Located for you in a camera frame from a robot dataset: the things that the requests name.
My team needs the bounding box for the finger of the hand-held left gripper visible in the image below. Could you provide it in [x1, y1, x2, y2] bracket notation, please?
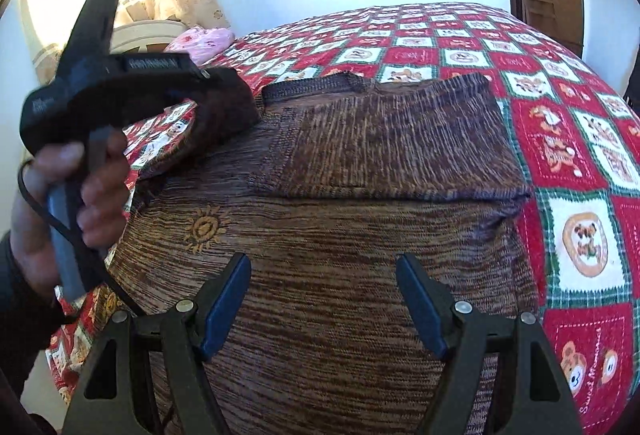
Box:
[192, 67, 262, 143]

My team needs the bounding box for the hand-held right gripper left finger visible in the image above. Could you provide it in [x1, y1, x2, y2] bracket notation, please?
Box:
[61, 253, 252, 435]

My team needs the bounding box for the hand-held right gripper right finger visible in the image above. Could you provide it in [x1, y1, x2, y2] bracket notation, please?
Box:
[395, 253, 583, 435]

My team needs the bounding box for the brown knitted sweater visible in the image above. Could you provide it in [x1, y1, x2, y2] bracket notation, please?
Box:
[107, 71, 532, 435]

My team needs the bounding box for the person's left forearm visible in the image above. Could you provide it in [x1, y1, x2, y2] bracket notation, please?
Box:
[0, 230, 68, 421]

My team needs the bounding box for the person's left hand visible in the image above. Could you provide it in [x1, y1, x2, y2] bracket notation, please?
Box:
[11, 130, 130, 293]

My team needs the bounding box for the white rounded furniture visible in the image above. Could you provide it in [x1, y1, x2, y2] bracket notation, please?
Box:
[110, 19, 183, 54]

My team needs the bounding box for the pink cloth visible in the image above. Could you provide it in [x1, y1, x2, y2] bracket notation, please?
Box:
[165, 26, 236, 66]

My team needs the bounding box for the red printed bed blanket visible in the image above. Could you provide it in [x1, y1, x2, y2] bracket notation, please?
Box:
[45, 2, 640, 435]

